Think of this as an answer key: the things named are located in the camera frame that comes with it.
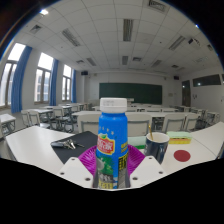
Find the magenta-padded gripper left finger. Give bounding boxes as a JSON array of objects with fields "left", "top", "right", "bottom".
[{"left": 57, "top": 145, "right": 100, "bottom": 190}]

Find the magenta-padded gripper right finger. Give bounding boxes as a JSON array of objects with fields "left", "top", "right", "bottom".
[{"left": 127, "top": 144, "right": 167, "bottom": 190}]

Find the blue white-capped drink bottle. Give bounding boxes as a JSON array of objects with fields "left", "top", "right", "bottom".
[{"left": 95, "top": 97, "right": 130, "bottom": 191}]

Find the dark blue mug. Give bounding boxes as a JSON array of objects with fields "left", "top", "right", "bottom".
[{"left": 143, "top": 132, "right": 171, "bottom": 165}]

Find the bunch of keys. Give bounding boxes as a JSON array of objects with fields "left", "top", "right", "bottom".
[{"left": 50, "top": 138, "right": 85, "bottom": 150}]

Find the black mouse pad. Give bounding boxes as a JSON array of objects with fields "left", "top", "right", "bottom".
[{"left": 50, "top": 130, "right": 100, "bottom": 165}]

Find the golden spoon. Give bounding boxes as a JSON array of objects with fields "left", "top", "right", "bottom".
[{"left": 147, "top": 124, "right": 155, "bottom": 141}]

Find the green and yellow sponge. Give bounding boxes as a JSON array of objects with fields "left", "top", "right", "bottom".
[{"left": 166, "top": 130, "right": 194, "bottom": 145}]

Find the group of classroom desks and chairs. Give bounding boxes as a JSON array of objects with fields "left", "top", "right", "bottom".
[{"left": 0, "top": 99, "right": 222, "bottom": 139}]

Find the green chalkboard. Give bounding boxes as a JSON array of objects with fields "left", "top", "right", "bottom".
[{"left": 98, "top": 82, "right": 164, "bottom": 106}]

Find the dark door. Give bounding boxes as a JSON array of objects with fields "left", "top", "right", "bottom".
[{"left": 181, "top": 79, "right": 192, "bottom": 108}]

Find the bright window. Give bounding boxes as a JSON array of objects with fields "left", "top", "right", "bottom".
[
  {"left": 33, "top": 52, "right": 55, "bottom": 104},
  {"left": 0, "top": 42, "right": 27, "bottom": 108},
  {"left": 61, "top": 64, "right": 73, "bottom": 102}
]

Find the dark high window strip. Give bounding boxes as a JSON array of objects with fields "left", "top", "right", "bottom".
[{"left": 192, "top": 73, "right": 223, "bottom": 89}]

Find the ceiling projector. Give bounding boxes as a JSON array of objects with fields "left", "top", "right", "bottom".
[{"left": 187, "top": 37, "right": 202, "bottom": 48}]

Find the group of ceiling lights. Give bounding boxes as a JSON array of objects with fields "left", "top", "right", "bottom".
[{"left": 29, "top": 0, "right": 214, "bottom": 71}]

